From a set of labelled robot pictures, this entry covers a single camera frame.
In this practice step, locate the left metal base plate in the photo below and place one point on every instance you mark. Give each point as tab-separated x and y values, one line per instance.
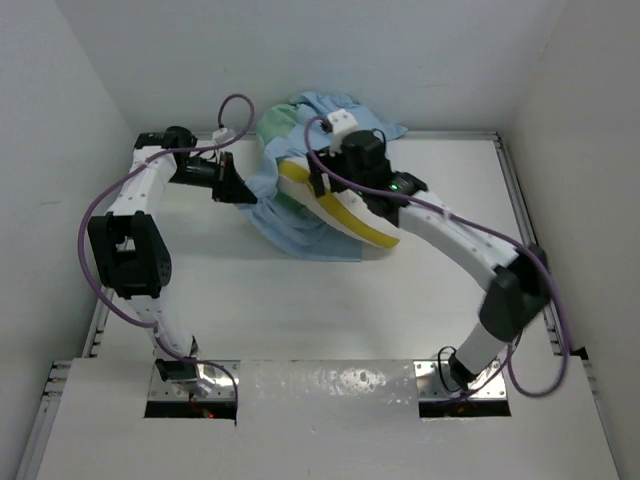
210	383

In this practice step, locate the white front cover board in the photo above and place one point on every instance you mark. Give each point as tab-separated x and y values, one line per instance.
316	420

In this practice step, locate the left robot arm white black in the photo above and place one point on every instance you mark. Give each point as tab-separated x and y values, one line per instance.
132	258

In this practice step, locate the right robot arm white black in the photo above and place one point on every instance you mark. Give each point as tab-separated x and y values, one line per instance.
515	291

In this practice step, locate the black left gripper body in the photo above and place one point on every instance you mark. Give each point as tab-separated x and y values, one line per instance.
205	174

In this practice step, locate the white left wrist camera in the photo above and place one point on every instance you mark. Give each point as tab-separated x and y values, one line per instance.
223	135

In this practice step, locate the white pillow yellow underside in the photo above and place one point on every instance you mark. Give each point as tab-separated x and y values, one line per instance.
344	211

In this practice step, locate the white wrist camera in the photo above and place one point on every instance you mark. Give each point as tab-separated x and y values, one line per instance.
342	124
223	135

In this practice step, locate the light blue green pillowcase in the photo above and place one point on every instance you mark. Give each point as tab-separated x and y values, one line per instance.
283	221

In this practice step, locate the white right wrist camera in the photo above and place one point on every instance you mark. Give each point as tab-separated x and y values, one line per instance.
342	124

